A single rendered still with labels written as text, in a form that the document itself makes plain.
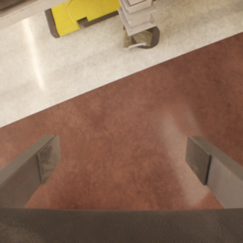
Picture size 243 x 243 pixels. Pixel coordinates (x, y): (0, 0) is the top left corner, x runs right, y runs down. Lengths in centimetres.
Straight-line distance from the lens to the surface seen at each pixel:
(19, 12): 84
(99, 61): 107
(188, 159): 17
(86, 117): 97
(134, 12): 81
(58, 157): 17
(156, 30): 98
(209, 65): 109
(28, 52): 130
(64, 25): 119
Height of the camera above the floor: 91
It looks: 79 degrees down
